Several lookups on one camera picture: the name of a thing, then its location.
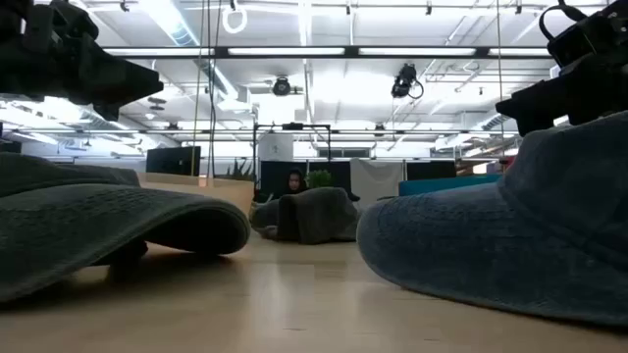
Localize person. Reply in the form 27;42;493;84
274;168;310;197

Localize leafy green potted plant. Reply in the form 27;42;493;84
305;169;336;190

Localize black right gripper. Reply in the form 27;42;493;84
495;46;628;138

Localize spiky green plant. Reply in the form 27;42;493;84
224;158;255;182

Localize teal blue bin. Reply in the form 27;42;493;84
397;173;504;197

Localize black metal frame stand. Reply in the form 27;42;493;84
252;122;333;197

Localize dark green bucket hat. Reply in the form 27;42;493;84
0;151;252;303

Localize black partition panel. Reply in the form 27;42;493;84
405;160;458;182

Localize black ceiling camera with cable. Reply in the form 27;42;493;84
391;63;425;101

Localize white hanging cloth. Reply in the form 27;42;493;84
349;158;406;210

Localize light wooden planter box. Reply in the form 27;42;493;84
136;171;255;215

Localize blue denim bucket hat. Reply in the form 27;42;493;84
356;110;628;328

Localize white ring light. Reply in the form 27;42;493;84
221;5;248;35

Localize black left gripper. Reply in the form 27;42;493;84
0;0;165;122

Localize grey bucket hat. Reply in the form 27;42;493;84
248;186;362;245

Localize black monitor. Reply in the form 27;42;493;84
145;145;202;177

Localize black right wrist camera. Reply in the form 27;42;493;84
538;0;628;70

